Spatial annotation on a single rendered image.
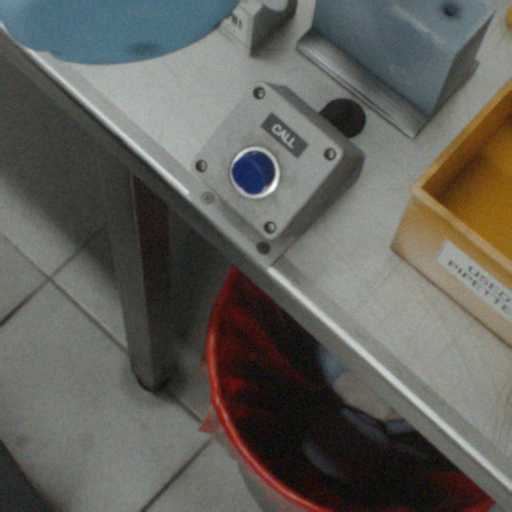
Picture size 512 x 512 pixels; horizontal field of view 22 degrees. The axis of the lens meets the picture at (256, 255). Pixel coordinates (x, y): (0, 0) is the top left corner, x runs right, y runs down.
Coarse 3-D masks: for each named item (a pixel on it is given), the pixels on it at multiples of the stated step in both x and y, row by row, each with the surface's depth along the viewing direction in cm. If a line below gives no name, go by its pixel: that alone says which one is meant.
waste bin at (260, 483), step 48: (240, 288) 131; (240, 336) 130; (288, 336) 147; (240, 384) 127; (288, 384) 144; (240, 432) 125; (288, 432) 150; (384, 432) 159; (288, 480) 148; (336, 480) 156; (432, 480) 136
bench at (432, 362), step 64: (64, 64) 87; (128, 64) 88; (192, 64) 88; (256, 64) 88; (128, 128) 86; (192, 128) 86; (384, 128) 87; (448, 128) 87; (128, 192) 104; (384, 192) 86; (128, 256) 121; (320, 256) 84; (384, 256) 84; (128, 320) 144; (320, 320) 83; (384, 320) 83; (448, 320) 83; (384, 384) 82; (448, 384) 82; (448, 448) 82
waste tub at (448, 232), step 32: (480, 128) 78; (448, 160) 77; (480, 160) 86; (416, 192) 75; (448, 192) 85; (480, 192) 85; (416, 224) 78; (448, 224) 75; (480, 224) 84; (416, 256) 82; (448, 256) 78; (480, 256) 75; (448, 288) 82; (480, 288) 79; (480, 320) 83
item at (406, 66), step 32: (320, 0) 84; (352, 0) 81; (384, 0) 79; (416, 0) 79; (448, 0) 79; (480, 0) 79; (320, 32) 88; (352, 32) 85; (384, 32) 82; (416, 32) 79; (448, 32) 78; (480, 32) 80; (320, 64) 88; (352, 64) 87; (384, 64) 85; (416, 64) 82; (448, 64) 79; (384, 96) 87; (416, 96) 85; (448, 96) 86; (416, 128) 86
